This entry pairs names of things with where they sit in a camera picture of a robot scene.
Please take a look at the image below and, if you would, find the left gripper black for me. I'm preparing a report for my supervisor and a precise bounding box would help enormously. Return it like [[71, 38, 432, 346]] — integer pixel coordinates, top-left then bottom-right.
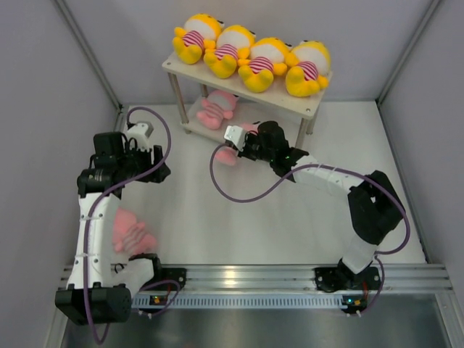
[[117, 141, 170, 183]]

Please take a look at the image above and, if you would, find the pink plush toy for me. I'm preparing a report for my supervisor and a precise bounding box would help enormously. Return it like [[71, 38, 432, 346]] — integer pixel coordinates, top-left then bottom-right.
[[196, 90, 239, 130], [215, 123, 258, 166], [112, 208, 157, 256]]

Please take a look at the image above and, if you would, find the yellow plush toy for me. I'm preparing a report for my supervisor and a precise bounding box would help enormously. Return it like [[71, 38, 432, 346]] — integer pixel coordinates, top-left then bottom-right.
[[285, 41, 331, 97], [172, 13, 224, 65], [203, 25, 256, 79], [238, 37, 293, 93]]

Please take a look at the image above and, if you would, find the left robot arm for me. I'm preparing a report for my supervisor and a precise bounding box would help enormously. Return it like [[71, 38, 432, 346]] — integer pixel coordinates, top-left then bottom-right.
[[54, 132, 170, 326]]

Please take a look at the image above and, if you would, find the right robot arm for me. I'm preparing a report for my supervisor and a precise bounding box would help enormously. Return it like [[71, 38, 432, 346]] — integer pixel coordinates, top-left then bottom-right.
[[224, 121, 405, 293]]

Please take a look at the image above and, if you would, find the white two-tier shelf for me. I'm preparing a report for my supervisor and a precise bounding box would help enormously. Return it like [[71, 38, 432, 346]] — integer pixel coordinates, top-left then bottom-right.
[[162, 53, 324, 148]]

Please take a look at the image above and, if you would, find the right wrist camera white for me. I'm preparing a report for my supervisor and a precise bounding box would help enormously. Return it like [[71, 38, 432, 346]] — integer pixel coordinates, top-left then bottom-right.
[[223, 125, 247, 152]]

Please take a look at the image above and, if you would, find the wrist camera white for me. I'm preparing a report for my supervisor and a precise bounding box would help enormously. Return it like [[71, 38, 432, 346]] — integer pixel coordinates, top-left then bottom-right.
[[126, 122, 154, 143], [223, 125, 247, 152]]

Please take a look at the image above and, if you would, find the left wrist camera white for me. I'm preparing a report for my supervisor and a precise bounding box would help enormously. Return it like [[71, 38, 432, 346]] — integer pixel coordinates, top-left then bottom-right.
[[126, 122, 154, 143]]

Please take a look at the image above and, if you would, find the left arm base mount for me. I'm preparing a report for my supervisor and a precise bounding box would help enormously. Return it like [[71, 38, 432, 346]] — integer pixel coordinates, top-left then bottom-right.
[[142, 268, 187, 291]]

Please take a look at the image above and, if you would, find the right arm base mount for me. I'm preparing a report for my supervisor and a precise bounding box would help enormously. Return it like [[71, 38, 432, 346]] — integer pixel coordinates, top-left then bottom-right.
[[314, 267, 381, 293]]

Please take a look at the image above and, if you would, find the aluminium corner post left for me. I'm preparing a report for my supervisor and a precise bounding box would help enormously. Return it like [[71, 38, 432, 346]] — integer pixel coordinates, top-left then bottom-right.
[[51, 0, 123, 111]]

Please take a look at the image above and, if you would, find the aluminium corner post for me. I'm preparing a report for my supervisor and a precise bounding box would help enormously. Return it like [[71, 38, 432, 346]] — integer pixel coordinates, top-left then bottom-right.
[[376, 0, 444, 107], [51, 0, 123, 111]]

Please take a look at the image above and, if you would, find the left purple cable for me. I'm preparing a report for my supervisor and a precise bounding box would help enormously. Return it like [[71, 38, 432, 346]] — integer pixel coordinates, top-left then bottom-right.
[[82, 107, 182, 344]]

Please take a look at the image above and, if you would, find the purple cable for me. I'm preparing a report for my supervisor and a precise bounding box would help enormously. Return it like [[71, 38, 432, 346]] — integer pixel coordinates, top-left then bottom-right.
[[82, 107, 182, 344], [209, 143, 411, 316]]

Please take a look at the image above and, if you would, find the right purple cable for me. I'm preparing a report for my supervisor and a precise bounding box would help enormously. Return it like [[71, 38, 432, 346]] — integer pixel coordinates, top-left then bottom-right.
[[209, 143, 411, 316]]

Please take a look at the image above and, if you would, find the aluminium front rail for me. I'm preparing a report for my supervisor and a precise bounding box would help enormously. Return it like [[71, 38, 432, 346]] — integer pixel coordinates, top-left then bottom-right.
[[57, 263, 454, 310]]

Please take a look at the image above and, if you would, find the aluminium corner post right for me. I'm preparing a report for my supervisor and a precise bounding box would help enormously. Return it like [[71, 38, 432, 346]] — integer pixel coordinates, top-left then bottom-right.
[[376, 0, 444, 107]]

